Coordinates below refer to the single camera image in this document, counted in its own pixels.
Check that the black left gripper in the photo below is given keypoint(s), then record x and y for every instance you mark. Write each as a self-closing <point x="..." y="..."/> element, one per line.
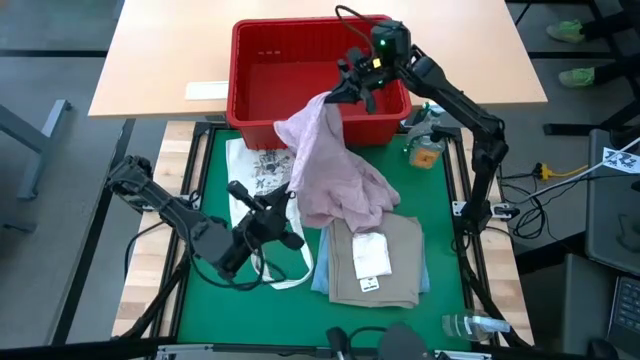
<point x="255" y="227"/>

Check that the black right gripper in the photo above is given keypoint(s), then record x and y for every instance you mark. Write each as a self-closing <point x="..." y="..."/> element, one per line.
<point x="385" y="50"/>

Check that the white printed tote bag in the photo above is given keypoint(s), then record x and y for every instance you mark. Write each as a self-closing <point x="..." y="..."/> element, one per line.
<point x="240" y="160"/>

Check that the light blue denim jeans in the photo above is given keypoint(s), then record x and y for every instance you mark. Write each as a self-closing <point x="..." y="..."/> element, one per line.
<point x="320" y="270"/>

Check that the pink garment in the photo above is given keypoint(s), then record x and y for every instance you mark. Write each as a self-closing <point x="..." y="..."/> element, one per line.
<point x="330" y="170"/>

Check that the beige garment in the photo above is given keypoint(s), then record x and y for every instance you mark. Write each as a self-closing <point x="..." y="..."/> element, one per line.
<point x="400" y="250"/>

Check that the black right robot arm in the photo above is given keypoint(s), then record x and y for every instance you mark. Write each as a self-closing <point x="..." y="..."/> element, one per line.
<point x="450" y="97"/>

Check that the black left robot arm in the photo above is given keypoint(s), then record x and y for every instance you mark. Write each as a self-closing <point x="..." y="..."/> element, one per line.
<point x="170" y="210"/>

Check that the red plastic laundry basket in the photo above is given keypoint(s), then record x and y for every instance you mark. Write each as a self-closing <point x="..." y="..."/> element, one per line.
<point x="280" y="75"/>

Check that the spray bottle with orange label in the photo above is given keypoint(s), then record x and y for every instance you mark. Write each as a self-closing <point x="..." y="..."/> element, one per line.
<point x="425" y="150"/>

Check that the green table mat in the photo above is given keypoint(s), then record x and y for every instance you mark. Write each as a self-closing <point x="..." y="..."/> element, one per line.
<point x="300" y="320"/>

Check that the white rectangular card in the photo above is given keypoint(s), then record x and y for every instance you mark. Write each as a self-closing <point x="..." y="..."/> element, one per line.
<point x="206" y="91"/>

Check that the black rounded device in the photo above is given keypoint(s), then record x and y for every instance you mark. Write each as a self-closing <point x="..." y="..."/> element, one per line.
<point x="402" y="345"/>

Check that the light wooden desk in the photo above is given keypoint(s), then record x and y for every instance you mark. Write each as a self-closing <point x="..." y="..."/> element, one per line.
<point x="160" y="60"/>

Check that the person's green shoe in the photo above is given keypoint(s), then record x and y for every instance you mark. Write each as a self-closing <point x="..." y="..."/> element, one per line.
<point x="575" y="77"/>
<point x="565" y="31"/>

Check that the clear plastic spray bottle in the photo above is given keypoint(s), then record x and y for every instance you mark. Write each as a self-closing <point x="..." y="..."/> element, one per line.
<point x="465" y="325"/>

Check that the grey metal table leg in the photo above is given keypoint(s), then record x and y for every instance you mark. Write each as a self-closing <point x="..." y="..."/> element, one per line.
<point x="42" y="145"/>

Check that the person's leg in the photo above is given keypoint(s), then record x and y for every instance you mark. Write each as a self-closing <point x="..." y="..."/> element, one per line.
<point x="607" y="25"/>
<point x="615" y="71"/>

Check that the white printed flag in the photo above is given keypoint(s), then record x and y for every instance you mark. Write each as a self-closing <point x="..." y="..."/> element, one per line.
<point x="620" y="161"/>

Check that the grey chair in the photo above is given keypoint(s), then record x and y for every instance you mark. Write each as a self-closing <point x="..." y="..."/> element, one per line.
<point x="607" y="225"/>

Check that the grey box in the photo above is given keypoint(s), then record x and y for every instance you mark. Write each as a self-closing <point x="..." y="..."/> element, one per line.
<point x="585" y="300"/>

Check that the dark laptop keyboard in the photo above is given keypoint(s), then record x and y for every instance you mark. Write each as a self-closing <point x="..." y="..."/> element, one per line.
<point x="627" y="305"/>

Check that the black computer mouse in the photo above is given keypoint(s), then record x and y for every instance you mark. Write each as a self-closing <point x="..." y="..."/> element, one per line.
<point x="602" y="350"/>

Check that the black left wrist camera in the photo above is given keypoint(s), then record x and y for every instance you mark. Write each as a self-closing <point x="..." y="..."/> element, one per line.
<point x="284" y="192"/>

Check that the black metal rig frame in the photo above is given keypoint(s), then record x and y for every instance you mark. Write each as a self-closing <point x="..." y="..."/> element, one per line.
<point x="470" y="285"/>

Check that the black desk base frame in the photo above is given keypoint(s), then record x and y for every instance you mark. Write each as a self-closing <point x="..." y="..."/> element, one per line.
<point x="575" y="129"/>

